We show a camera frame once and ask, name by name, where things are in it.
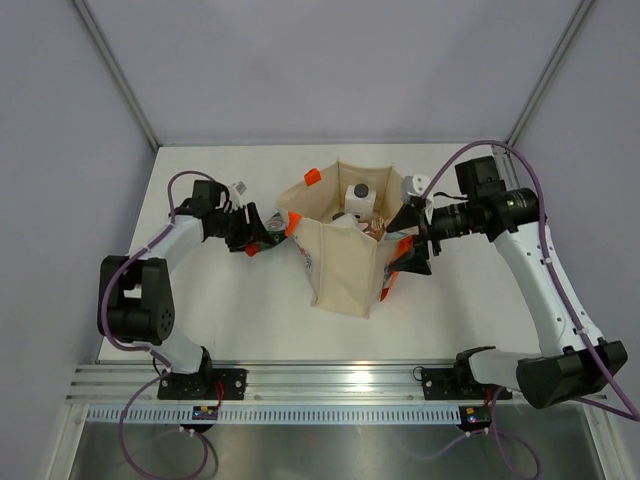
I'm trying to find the pink shampoo bottle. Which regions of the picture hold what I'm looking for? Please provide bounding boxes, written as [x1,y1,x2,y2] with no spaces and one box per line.
[359,217,389,239]

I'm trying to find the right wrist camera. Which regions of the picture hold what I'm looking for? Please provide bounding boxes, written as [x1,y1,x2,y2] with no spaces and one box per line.
[401,174,431,204]

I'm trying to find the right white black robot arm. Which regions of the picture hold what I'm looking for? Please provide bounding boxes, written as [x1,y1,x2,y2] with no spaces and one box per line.
[388,156,628,409]

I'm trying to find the cream canvas bag orange handles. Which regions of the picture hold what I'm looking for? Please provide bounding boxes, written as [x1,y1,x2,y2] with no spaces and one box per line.
[276,161,416,318]

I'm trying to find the white bottle black cap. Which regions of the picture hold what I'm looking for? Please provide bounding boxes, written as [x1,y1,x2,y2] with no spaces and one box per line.
[344,183,377,221]

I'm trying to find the aluminium rail frame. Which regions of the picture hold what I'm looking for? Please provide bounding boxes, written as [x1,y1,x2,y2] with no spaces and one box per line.
[64,362,609,426]

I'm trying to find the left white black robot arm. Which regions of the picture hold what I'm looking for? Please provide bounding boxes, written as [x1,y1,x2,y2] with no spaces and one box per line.
[97,173,286,401]

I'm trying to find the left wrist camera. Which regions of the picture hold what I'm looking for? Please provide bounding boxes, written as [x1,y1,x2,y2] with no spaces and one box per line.
[228,181,247,212]

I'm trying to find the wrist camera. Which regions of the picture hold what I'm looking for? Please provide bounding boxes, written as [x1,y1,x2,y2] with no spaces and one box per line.
[401,174,431,204]
[228,181,247,212]

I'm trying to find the green dish soap bottle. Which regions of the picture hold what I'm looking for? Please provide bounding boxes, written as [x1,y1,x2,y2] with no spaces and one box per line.
[245,212,287,257]

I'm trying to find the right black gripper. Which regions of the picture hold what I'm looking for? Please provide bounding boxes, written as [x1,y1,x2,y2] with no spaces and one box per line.
[387,200,481,276]

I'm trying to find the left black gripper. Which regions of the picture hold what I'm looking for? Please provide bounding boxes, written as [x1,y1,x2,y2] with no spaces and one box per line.
[210,202,273,252]

